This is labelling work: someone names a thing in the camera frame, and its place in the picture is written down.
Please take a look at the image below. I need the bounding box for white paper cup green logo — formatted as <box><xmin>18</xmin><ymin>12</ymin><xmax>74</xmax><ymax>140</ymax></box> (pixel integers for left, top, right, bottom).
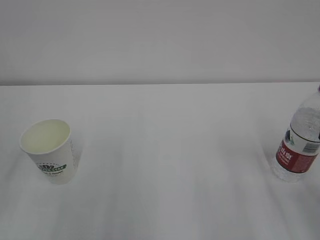
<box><xmin>19</xmin><ymin>119</ymin><xmax>77</xmax><ymax>185</ymax></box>

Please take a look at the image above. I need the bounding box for clear water bottle red label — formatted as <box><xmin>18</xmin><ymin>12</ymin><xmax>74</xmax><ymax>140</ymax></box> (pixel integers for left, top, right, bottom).
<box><xmin>271</xmin><ymin>89</ymin><xmax>320</xmax><ymax>183</ymax></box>

